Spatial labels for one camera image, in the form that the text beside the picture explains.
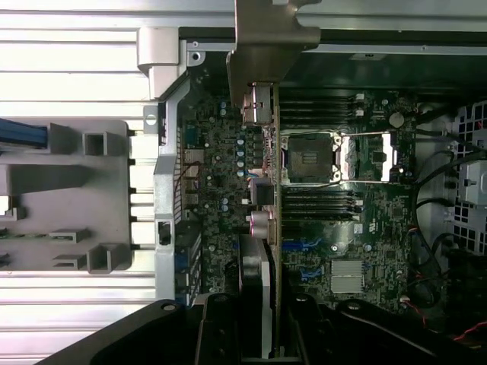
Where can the CPU socket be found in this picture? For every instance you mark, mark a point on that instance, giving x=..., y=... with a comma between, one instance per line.
x=308, y=156

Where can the green motherboard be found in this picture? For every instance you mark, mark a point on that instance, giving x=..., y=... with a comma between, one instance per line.
x=380, y=213

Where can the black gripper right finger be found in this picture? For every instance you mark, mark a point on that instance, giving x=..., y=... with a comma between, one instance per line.
x=312, y=334

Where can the hard disk in blue carrier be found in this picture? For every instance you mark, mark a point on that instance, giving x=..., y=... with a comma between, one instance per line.
x=23, y=133

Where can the green RAM stick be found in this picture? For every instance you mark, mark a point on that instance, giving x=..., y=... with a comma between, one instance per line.
x=23, y=233

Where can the open black PC case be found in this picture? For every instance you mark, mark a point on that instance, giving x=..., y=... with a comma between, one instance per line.
x=167, y=182

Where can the grey parts rack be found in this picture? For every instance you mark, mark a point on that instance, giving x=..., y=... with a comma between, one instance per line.
x=68, y=178

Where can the black fan shroud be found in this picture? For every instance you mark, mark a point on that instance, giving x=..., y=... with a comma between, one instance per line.
x=468, y=281

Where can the metal disk bay cage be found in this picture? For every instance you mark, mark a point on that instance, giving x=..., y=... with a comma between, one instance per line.
x=472, y=182

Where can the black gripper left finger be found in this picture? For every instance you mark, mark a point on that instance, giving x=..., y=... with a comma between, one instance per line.
x=217, y=334

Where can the blue expansion slot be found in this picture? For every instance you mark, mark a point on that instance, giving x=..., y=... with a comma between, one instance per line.
x=304, y=243

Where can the small silver heat sink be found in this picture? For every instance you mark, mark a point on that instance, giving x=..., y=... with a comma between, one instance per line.
x=346, y=275

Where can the round coin cell battery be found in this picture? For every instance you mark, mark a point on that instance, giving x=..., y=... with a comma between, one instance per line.
x=396, y=119

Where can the metal socket cover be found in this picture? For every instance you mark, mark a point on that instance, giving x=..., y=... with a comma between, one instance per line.
x=388, y=144

